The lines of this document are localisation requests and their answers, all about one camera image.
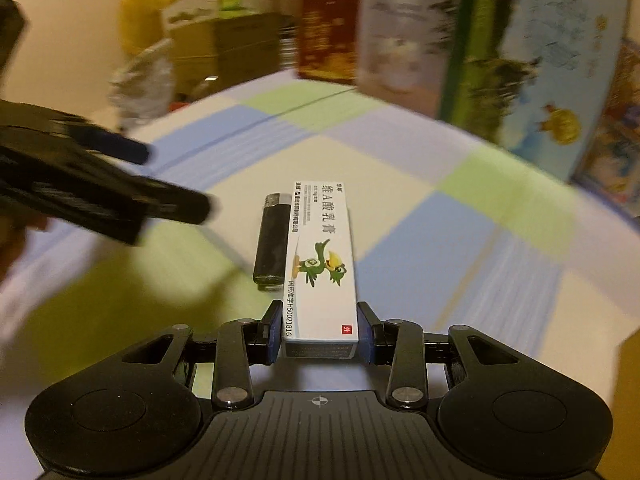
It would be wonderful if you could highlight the checkered bed sheet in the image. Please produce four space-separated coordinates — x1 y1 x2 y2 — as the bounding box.
1 72 639 479

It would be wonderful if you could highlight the white ointment box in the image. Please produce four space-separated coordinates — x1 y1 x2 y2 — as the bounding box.
282 181 359 360

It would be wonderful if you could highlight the blue cartoon milk carton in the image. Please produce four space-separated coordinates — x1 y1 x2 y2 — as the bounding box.
574 39 640 220

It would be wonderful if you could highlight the red gift box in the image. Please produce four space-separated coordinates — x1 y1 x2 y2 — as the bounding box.
296 0 359 84

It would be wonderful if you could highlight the green blue milk carton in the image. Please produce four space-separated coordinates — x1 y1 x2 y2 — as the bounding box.
438 0 628 181

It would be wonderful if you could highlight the cardboard box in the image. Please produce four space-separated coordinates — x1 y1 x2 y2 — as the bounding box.
599 332 640 480

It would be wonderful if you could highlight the white crumpled plastic bag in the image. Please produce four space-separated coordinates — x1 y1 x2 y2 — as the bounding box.
108 38 175 131

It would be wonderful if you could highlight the white appliance box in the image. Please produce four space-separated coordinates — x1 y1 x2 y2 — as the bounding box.
356 0 460 118

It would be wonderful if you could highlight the person's left hand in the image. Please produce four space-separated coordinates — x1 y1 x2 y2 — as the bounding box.
0 212 49 282

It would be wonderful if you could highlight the brown cardboard boxes stack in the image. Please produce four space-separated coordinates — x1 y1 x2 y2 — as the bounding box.
162 0 283 96

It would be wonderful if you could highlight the yellow plastic bag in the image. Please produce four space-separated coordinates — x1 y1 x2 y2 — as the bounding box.
117 0 178 58

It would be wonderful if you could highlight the black lighter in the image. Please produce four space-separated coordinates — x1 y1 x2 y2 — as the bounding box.
253 193 292 290

